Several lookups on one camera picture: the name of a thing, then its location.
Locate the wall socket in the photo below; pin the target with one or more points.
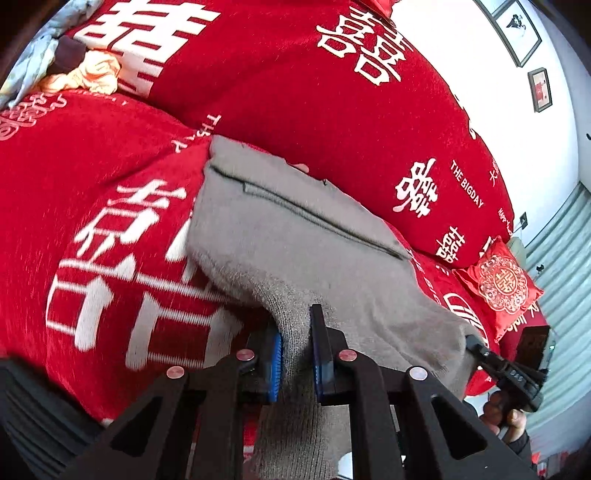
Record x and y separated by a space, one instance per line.
523 219

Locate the person's right forearm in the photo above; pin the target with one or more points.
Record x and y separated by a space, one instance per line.
519 443

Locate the dark wooden cabinet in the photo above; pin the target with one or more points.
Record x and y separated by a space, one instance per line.
533 346

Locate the grey knitted sweater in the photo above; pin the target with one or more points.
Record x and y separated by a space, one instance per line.
323 240

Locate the small red picture frame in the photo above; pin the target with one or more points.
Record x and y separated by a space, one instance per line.
540 90

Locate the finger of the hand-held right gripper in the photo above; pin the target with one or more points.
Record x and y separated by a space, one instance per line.
482 350

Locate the red embroidered cushion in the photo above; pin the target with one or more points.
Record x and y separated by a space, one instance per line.
501 281

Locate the large black picture frame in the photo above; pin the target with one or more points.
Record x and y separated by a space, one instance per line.
517 27

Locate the grey-green curtain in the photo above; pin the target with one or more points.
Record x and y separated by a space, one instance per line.
568 277

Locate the red printed bed sheet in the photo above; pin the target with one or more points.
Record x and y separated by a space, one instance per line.
69 184

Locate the dark maroon cloth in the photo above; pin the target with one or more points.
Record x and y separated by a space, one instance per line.
69 53

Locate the yellow crumpled cloth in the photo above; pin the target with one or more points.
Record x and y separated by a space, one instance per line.
92 74

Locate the red printed folded quilt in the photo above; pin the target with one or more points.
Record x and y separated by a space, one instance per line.
277 92

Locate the dark ribbed cloth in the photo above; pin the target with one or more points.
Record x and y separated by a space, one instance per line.
37 415

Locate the person's right hand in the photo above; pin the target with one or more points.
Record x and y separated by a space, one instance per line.
496 410

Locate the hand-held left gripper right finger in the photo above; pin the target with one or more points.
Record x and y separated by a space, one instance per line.
318 364

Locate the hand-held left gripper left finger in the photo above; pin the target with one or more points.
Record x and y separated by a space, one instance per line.
275 364

